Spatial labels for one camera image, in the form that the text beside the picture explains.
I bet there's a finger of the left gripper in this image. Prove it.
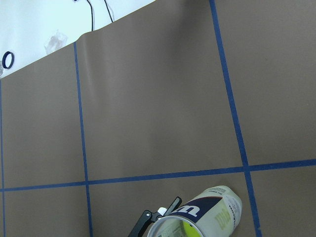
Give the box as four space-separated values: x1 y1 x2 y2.
128 197 182 237

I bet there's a yellow Roland Garros tennis ball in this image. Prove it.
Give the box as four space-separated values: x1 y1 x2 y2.
183 222 200 237

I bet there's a clear tennis ball can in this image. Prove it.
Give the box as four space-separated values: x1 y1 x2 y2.
148 186 242 237

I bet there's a crumpled clear plastic wrapper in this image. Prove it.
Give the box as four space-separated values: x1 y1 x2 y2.
44 30 68 55

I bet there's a blue tape ring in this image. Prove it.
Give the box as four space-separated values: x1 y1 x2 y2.
2 51 15 69

